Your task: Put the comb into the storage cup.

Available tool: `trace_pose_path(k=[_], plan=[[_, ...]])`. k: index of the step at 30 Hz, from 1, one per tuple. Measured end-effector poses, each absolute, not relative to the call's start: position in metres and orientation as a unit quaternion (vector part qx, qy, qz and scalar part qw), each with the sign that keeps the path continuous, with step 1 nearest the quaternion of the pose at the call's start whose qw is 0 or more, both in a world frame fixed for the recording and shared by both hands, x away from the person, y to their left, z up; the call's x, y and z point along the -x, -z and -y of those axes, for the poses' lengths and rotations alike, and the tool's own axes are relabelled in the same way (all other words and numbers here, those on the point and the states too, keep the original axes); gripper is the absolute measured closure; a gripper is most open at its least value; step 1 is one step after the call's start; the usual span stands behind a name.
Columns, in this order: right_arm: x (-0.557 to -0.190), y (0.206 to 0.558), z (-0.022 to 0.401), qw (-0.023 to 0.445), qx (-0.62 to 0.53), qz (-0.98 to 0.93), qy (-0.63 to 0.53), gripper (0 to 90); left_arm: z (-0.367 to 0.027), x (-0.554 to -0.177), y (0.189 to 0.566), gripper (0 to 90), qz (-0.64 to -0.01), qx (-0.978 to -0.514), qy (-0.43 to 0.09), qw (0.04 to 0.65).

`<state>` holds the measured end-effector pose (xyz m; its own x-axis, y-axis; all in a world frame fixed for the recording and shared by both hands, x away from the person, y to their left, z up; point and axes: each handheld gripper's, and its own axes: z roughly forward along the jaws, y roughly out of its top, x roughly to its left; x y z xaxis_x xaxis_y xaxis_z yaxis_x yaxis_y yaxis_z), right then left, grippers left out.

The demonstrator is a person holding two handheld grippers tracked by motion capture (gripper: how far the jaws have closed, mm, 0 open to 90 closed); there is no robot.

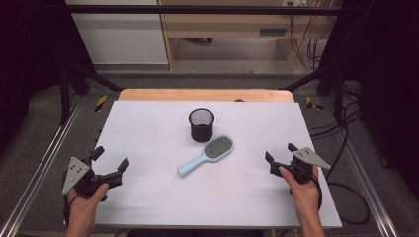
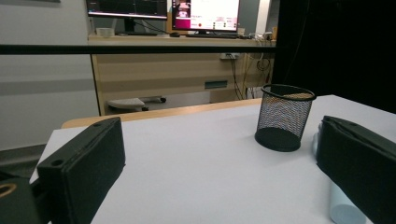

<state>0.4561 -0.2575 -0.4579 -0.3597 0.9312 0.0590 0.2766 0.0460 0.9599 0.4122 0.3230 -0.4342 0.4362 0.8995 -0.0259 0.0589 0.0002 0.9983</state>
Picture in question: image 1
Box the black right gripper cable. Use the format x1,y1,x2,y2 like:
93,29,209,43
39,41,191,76
310,173,324,212

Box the white cabinet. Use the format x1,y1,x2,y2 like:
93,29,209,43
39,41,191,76
64,0,170,66

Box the aluminium rail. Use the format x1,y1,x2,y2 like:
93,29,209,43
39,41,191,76
0,95,84,237
323,98,400,237

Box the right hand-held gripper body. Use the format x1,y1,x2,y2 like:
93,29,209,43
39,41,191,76
269,146,332,186

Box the black metal stand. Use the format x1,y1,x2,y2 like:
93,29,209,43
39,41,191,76
282,63,346,123
58,63,124,126

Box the light blue hairbrush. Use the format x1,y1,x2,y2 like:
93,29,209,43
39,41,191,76
176,133,235,179

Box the person's right hand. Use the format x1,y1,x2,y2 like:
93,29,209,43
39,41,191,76
279,165,323,217

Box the black mesh cup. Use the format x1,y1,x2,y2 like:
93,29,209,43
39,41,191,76
188,107,215,144

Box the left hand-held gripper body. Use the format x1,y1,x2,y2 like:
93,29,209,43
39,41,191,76
61,156,125,202

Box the dark curtain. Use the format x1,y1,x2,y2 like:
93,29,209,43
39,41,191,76
319,0,419,200
0,0,97,151

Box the bundle of hanging cables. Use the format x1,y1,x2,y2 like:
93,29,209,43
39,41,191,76
288,14,328,72

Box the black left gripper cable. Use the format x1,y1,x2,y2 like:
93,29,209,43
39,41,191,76
61,192,81,229

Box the yellow black floor tape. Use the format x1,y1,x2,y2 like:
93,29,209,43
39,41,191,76
305,95,324,112
94,94,109,114

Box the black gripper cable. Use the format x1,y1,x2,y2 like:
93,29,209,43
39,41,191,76
61,192,81,229
310,173,324,212

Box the wooden desk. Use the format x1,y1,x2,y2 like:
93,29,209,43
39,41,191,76
157,0,334,71

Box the person's left hand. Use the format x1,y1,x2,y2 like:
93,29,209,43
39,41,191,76
66,183,110,229

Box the black horizontal frame bar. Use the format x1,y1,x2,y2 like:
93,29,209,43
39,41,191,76
64,4,344,16

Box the black floor cable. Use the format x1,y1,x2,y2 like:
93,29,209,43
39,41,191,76
308,81,372,227

